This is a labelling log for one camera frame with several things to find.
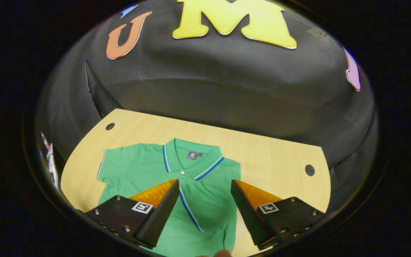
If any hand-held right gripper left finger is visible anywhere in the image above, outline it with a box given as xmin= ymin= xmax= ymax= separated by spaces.
xmin=85 ymin=178 xmax=180 ymax=249

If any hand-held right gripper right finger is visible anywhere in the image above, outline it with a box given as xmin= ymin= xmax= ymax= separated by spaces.
xmin=230 ymin=178 xmax=326 ymax=251

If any green T-shirt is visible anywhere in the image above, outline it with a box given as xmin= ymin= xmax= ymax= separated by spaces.
xmin=97 ymin=138 xmax=242 ymax=257

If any black backdrop cloth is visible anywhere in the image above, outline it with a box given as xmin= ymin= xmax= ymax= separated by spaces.
xmin=36 ymin=0 xmax=377 ymax=200

